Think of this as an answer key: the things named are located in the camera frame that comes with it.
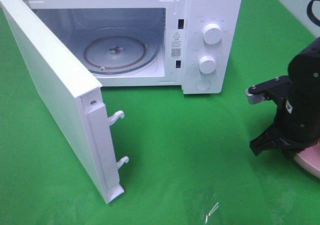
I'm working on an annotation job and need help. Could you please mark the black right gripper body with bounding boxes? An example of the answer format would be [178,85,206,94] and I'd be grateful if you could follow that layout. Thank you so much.
[271,102,320,150]

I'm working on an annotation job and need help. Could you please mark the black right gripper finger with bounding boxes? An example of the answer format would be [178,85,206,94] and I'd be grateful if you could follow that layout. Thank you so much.
[249,124,283,156]

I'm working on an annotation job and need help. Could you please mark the pink round plate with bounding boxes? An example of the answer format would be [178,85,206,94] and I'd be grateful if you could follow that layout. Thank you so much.
[293,141,320,179]

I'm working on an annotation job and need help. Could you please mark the round white door button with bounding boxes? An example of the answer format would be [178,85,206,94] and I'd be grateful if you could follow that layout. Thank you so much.
[195,79,211,91]

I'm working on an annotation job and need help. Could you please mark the white microwave door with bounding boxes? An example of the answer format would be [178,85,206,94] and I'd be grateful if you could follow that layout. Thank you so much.
[0,0,129,203]

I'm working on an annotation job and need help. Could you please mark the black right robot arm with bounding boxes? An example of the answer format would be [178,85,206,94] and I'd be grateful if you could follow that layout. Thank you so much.
[245,38,320,156]

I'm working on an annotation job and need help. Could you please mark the lower white microwave knob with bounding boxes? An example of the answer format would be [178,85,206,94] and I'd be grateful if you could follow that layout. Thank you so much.
[198,55,217,74]

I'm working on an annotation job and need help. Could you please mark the white microwave knob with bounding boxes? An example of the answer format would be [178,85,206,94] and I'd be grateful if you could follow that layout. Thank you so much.
[202,22,223,45]
[198,55,217,74]

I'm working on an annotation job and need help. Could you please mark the upper white microwave knob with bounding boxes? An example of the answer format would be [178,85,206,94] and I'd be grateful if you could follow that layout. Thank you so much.
[202,22,223,45]

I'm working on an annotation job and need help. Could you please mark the white microwave oven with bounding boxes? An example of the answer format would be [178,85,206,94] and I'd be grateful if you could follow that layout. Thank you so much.
[0,0,241,97]

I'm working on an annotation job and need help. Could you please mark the white warning sticker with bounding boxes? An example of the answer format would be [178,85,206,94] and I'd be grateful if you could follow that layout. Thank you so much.
[169,29,186,59]

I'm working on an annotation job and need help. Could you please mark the glass microwave turntable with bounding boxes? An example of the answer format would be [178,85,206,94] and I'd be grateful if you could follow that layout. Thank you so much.
[83,27,163,75]

